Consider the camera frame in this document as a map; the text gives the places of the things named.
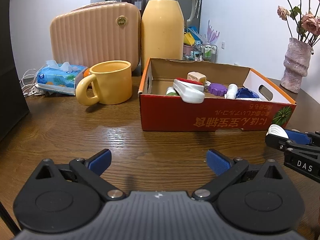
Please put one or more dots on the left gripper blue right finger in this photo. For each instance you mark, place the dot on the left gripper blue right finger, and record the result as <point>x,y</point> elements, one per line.
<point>228,171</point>

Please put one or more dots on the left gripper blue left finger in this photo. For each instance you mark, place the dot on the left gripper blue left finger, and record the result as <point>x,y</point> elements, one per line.
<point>88,172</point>

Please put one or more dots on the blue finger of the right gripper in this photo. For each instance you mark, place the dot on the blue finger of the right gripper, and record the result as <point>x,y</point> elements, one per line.
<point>298,137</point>
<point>278,143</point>

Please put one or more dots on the blue transparent jar lid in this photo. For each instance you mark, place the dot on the blue transparent jar lid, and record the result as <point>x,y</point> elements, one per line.
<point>246,94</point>

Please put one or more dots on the white spray bottle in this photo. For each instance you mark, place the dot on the white spray bottle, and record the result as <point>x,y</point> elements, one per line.
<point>231,91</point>

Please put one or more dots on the purple scalloped lid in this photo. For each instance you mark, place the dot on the purple scalloped lid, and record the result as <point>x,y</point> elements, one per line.
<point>217,89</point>

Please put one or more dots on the red white lint brush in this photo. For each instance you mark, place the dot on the red white lint brush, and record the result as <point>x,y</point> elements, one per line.
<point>189,91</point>

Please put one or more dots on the green sanitizer bottle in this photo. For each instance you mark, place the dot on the green sanitizer bottle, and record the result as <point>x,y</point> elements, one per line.
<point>171,92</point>

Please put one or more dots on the cream square plug adapter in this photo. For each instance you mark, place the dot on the cream square plug adapter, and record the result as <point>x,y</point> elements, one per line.
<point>198,77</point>

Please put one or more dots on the pink textured vase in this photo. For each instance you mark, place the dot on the pink textured vase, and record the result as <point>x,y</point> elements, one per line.
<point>296,63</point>

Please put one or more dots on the red cardboard box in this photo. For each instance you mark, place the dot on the red cardboard box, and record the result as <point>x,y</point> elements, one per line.
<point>161,112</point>

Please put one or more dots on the yellow mug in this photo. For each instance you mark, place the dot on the yellow mug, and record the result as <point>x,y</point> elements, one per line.
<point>109,83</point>

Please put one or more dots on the blue tissue pack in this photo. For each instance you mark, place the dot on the blue tissue pack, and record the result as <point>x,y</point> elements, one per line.
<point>60,77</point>

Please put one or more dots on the dried pink roses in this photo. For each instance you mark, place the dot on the dried pink roses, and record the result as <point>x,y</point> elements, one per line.
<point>301,20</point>

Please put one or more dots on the yellow watering can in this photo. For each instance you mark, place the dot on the yellow watering can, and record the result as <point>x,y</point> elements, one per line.
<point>188,39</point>

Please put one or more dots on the pink ribbed suitcase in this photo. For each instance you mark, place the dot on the pink ribbed suitcase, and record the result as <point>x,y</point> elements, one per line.
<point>98,32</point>

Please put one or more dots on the yellow thermos jug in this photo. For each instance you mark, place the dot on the yellow thermos jug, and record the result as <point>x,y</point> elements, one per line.
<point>162,30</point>

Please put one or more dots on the wire storage cart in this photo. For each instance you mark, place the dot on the wire storage cart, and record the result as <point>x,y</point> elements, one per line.
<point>203,52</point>

